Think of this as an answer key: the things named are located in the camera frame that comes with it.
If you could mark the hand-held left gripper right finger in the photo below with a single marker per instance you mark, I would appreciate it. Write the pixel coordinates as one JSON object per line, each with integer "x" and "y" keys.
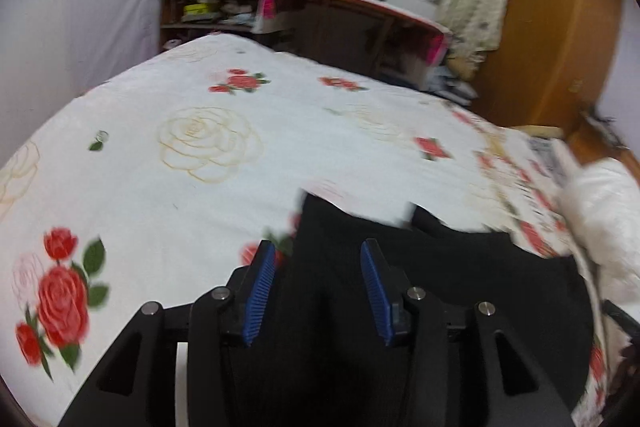
{"x": 377, "y": 292}

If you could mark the pile of clothes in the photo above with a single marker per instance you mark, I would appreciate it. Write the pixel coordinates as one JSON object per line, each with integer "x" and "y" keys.
{"x": 455, "y": 82}

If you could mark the wooden headboard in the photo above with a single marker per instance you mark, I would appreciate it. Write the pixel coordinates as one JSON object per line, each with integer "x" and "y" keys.
{"x": 585, "y": 142}

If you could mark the white quilt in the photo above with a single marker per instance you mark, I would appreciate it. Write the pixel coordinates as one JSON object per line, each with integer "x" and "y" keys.
{"x": 610, "y": 217}

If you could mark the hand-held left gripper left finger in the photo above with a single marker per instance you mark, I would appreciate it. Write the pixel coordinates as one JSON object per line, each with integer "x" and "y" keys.
{"x": 257, "y": 292}

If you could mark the black coat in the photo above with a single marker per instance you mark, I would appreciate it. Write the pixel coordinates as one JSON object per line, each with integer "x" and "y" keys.
{"x": 450, "y": 267}

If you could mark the wooden desk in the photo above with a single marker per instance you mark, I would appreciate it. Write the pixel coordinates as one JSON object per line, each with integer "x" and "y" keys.
{"x": 340, "y": 32}

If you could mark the white rose-print blanket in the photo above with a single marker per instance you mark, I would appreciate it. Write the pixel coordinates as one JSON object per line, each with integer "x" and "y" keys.
{"x": 150, "y": 187}

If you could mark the orange wooden door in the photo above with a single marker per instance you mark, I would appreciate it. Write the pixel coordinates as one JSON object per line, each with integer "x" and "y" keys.
{"x": 550, "y": 32}

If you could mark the wooden shelf unit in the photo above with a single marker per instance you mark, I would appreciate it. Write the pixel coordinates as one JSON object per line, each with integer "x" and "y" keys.
{"x": 210, "y": 27}

